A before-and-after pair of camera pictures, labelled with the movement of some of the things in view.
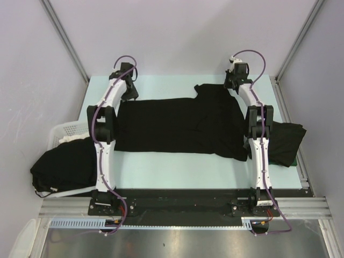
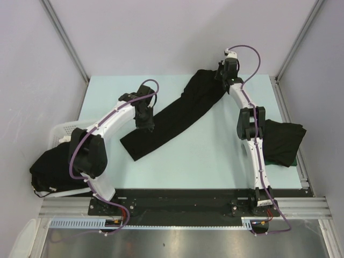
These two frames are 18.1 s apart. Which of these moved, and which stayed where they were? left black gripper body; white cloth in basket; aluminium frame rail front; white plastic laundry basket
Moved: left black gripper body
Stayed: white plastic laundry basket; white cloth in basket; aluminium frame rail front
